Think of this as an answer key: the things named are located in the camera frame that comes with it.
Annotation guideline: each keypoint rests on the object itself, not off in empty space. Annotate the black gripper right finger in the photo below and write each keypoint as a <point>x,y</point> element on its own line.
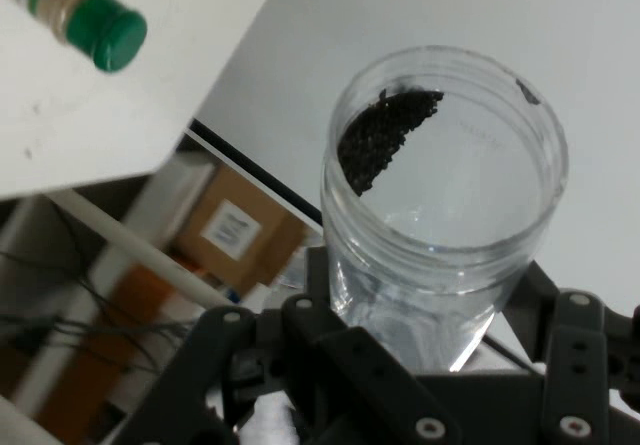
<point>575,365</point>

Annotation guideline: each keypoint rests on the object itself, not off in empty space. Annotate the clear plastic jar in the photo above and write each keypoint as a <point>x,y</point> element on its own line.
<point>475,180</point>

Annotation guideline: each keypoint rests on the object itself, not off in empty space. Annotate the orange box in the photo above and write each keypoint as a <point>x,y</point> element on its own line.
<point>100,365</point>

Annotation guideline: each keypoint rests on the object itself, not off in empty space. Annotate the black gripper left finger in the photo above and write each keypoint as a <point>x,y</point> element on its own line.
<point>355,365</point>

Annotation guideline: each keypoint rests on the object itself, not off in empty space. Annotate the green-capped spice bottle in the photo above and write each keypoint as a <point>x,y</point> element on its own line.
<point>107,35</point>

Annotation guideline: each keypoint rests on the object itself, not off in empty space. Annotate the black granules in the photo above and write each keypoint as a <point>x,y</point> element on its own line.
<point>380,140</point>

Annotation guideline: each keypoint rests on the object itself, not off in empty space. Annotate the labelled brown cardboard box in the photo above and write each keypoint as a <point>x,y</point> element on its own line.
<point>280,235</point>

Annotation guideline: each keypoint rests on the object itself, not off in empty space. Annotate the white table leg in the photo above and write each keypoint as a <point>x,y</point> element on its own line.
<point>150,260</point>

